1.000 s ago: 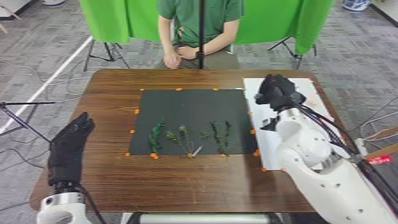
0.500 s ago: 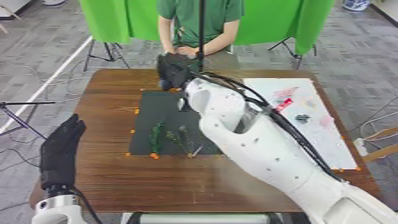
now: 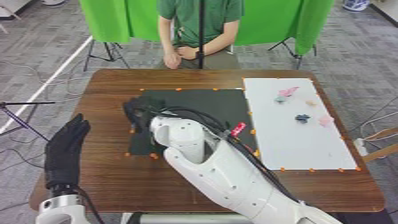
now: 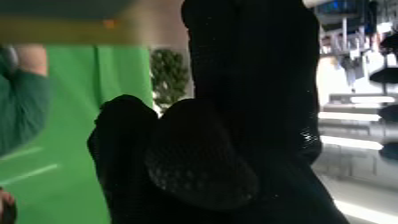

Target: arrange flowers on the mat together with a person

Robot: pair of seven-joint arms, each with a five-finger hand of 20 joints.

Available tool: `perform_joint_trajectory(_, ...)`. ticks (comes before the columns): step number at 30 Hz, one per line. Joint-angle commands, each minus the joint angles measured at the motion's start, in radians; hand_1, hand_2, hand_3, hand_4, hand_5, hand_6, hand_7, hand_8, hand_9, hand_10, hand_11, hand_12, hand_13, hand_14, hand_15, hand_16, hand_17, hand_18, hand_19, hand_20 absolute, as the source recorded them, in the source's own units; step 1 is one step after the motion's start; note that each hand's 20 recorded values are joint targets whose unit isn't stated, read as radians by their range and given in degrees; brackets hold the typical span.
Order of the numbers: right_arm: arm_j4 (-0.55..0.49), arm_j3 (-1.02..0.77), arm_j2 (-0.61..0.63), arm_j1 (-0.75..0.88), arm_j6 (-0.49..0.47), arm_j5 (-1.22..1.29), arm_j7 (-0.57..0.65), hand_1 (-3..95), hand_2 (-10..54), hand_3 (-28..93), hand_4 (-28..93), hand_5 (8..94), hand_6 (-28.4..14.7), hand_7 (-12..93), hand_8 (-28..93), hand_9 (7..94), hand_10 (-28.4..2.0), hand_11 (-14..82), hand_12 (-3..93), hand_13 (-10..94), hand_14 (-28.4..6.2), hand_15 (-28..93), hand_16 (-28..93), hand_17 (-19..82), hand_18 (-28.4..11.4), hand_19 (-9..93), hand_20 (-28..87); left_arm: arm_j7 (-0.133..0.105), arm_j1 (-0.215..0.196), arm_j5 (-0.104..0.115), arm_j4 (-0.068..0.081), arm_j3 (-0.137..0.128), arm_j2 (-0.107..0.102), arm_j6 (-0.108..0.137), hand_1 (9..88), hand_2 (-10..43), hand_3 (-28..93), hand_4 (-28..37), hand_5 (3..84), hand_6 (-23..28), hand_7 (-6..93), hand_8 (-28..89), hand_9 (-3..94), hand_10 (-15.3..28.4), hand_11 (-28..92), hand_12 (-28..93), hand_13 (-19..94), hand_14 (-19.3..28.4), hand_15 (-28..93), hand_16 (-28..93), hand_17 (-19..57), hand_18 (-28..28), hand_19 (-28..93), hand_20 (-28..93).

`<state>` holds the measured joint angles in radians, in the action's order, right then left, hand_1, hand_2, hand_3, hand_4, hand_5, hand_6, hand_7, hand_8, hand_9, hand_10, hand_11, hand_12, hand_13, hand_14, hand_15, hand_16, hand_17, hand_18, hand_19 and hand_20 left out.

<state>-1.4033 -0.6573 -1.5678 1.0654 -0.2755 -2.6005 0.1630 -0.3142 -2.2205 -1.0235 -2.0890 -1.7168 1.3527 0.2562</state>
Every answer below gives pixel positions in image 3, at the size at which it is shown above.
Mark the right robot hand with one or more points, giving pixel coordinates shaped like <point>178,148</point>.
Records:
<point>145,106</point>

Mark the black upright pole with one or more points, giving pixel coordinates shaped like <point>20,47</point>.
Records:
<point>202,50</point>

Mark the dark mat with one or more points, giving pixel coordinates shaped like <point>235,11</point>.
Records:
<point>219,103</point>

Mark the teal flower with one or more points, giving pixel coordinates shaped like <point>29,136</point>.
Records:
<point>280,99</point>

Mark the white power strip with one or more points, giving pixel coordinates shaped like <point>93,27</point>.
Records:
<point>360,147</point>

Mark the person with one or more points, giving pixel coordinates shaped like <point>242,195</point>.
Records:
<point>202,20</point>

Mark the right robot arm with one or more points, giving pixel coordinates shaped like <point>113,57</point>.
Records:
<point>219,170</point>

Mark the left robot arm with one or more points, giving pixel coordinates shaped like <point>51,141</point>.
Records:
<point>61,210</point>

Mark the blue and white vase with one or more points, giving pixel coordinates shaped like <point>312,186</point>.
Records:
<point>356,4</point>

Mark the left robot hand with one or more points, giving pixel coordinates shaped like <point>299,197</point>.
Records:
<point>65,153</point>

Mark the black screen stand legs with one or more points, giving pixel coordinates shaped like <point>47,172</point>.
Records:
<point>294,50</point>
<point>107,53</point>

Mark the pink flower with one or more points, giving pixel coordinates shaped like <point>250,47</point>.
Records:
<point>289,91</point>
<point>326,120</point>

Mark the cream flower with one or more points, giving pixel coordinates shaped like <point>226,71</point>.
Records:
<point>312,103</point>

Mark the black tripod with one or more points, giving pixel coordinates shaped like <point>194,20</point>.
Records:
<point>20,120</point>

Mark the pale grey bar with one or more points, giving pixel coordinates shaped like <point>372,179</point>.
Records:
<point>184,219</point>

